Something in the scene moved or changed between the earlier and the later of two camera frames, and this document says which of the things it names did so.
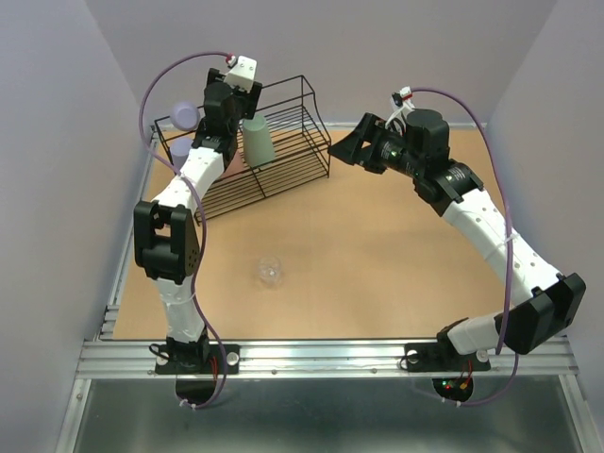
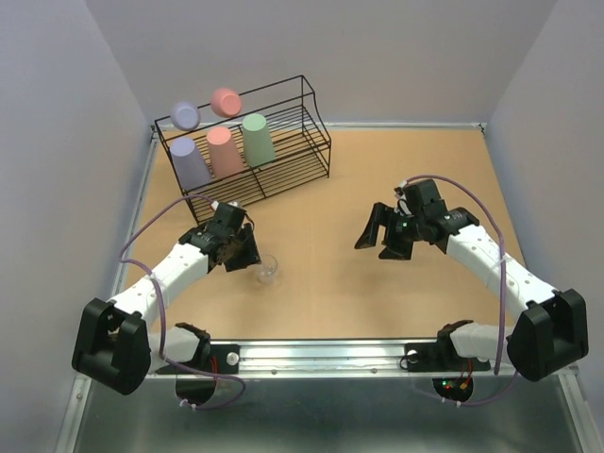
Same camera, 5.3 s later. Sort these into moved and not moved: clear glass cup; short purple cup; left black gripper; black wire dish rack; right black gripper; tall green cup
Moved: right black gripper; left black gripper
Not moved: tall green cup; black wire dish rack; clear glass cup; short purple cup
